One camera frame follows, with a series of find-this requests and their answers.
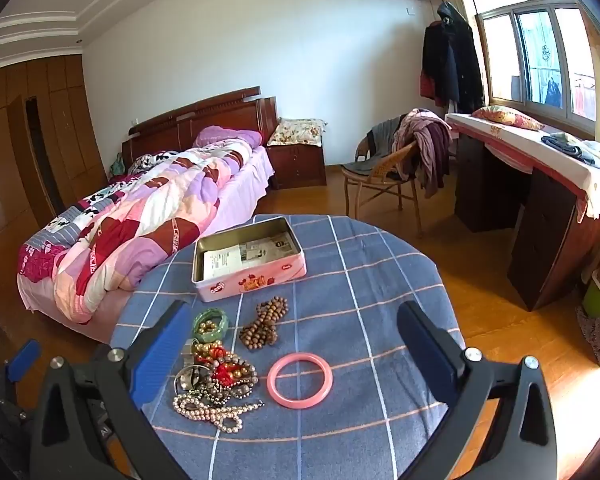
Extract black and white pillow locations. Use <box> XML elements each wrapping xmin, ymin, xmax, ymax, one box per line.
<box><xmin>130</xmin><ymin>152</ymin><xmax>181</xmax><ymax>173</ymax></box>

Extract pink patchwork quilt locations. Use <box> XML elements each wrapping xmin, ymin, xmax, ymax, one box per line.
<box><xmin>19</xmin><ymin>140</ymin><xmax>253</xmax><ymax>325</ymax></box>

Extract dark hanging coats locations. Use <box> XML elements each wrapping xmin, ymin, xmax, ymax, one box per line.
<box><xmin>420</xmin><ymin>1</ymin><xmax>485</xmax><ymax>113</ymax></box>

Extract pink and purple clothes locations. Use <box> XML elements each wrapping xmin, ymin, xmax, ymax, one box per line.
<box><xmin>392</xmin><ymin>108</ymin><xmax>453</xmax><ymax>200</ymax></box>

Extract pink metal tin box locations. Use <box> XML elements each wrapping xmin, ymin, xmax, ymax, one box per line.
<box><xmin>191</xmin><ymin>216</ymin><xmax>307</xmax><ymax>303</ymax></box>

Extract wooden bed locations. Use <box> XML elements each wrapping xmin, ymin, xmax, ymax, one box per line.
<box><xmin>17</xmin><ymin>86</ymin><xmax>279</xmax><ymax>346</ymax></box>

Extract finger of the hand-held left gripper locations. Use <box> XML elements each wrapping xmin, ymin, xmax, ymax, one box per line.
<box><xmin>6</xmin><ymin>338</ymin><xmax>42</xmax><ymax>384</ymax></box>

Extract pink bangle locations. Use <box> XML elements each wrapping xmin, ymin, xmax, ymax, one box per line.
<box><xmin>267</xmin><ymin>352</ymin><xmax>334</xmax><ymax>409</ymax></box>

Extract pearl necklace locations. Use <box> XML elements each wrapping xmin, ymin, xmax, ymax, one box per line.
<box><xmin>172</xmin><ymin>391</ymin><xmax>266</xmax><ymax>433</ymax></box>

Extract wooden nightstand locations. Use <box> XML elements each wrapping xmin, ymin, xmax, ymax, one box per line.
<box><xmin>266</xmin><ymin>141</ymin><xmax>328</xmax><ymax>191</ymax></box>

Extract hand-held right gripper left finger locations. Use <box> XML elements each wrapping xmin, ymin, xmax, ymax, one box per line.
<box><xmin>29</xmin><ymin>300</ymin><xmax>194</xmax><ymax>480</ymax></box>

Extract dark wooden desk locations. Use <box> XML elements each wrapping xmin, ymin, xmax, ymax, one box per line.
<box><xmin>445</xmin><ymin>112</ymin><xmax>600</xmax><ymax>312</ymax></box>

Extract round table blue plaid cloth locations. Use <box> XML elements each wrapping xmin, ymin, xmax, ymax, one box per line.
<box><xmin>110</xmin><ymin>214</ymin><xmax>466</xmax><ymax>480</ymax></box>

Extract grey garment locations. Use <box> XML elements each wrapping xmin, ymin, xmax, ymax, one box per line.
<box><xmin>342</xmin><ymin>120</ymin><xmax>406</xmax><ymax>177</ymax></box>

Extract wicker chair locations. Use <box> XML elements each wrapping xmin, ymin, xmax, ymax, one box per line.
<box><xmin>341</xmin><ymin>121</ymin><xmax>426</xmax><ymax>237</ymax></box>

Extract red floral pillow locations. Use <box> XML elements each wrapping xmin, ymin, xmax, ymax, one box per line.
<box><xmin>472</xmin><ymin>105</ymin><xmax>546</xmax><ymax>132</ymax></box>

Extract window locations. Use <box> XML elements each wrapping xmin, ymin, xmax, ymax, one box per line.
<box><xmin>467</xmin><ymin>0</ymin><xmax>600</xmax><ymax>133</ymax></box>

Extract wooden wardrobe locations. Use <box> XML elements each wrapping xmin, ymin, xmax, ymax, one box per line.
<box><xmin>0</xmin><ymin>54</ymin><xmax>108</xmax><ymax>271</ymax></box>

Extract purple pillow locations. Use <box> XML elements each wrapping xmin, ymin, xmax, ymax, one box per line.
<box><xmin>194</xmin><ymin>126</ymin><xmax>263</xmax><ymax>148</ymax></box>

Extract pile of folded clothes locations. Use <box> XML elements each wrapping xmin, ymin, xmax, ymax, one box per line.
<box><xmin>540</xmin><ymin>131</ymin><xmax>600</xmax><ymax>172</ymax></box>

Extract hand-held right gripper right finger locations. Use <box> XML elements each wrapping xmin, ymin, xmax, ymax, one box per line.
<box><xmin>396</xmin><ymin>301</ymin><xmax>559</xmax><ymax>480</ymax></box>

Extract green bin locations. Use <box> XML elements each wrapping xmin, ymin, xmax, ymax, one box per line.
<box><xmin>581</xmin><ymin>280</ymin><xmax>600</xmax><ymax>318</ymax></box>

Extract brown wooden bead bracelet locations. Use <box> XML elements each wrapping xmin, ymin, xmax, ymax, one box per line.
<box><xmin>239</xmin><ymin>296</ymin><xmax>289</xmax><ymax>348</ymax></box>

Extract red bead bracelet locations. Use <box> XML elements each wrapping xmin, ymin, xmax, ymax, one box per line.
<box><xmin>195</xmin><ymin>342</ymin><xmax>241</xmax><ymax>386</ymax></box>

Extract green bead bracelet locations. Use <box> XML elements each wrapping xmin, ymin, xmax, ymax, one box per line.
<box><xmin>192</xmin><ymin>308</ymin><xmax>229</xmax><ymax>343</ymax></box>

